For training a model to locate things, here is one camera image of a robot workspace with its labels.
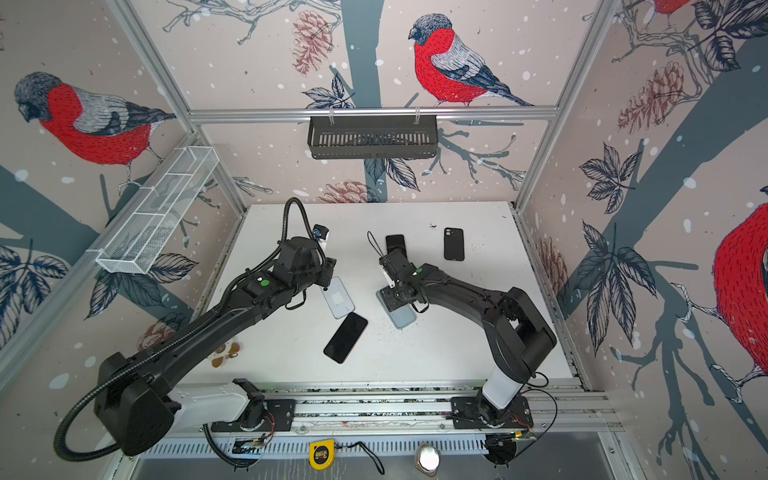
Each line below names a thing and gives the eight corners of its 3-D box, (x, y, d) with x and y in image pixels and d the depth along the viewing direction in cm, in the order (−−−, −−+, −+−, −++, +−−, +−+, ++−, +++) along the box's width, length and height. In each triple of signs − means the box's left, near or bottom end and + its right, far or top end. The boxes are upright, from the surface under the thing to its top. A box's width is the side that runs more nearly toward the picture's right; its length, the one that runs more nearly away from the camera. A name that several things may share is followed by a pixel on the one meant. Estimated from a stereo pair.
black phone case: (444, 260, 107) (444, 257, 106) (444, 230, 117) (445, 226, 115) (463, 262, 107) (464, 259, 105) (462, 231, 116) (463, 228, 115)
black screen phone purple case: (323, 353, 86) (321, 351, 84) (350, 313, 94) (350, 310, 92) (341, 365, 84) (340, 363, 82) (368, 323, 92) (367, 320, 90)
